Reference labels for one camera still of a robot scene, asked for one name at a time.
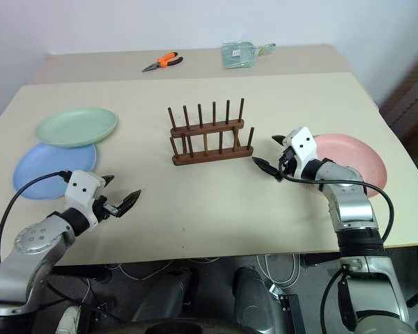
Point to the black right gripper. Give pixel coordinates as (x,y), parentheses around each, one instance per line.
(288,163)

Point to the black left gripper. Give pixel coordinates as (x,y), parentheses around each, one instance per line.
(106,206)

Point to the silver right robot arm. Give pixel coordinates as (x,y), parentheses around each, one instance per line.
(352,205)

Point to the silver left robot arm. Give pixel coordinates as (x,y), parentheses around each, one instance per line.
(28,264)

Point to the wooden dish rack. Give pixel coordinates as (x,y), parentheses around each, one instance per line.
(212,156)

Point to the green plate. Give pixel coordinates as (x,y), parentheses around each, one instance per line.
(76,127)

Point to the red plate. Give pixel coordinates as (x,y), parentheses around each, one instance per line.
(352,153)

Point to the blue plate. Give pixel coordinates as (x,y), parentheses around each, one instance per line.
(42,174)

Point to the dark grey rounded leg shape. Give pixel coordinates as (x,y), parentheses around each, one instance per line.
(167,295)
(254,299)

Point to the white shoe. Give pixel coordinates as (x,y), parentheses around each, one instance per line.
(69,318)

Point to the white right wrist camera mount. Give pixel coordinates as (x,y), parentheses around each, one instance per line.
(304,144)

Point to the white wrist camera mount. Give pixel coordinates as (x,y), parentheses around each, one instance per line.
(304,144)
(81,189)

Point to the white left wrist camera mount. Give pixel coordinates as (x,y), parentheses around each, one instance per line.
(81,189)

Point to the black metal bracket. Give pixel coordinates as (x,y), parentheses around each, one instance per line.
(292,313)

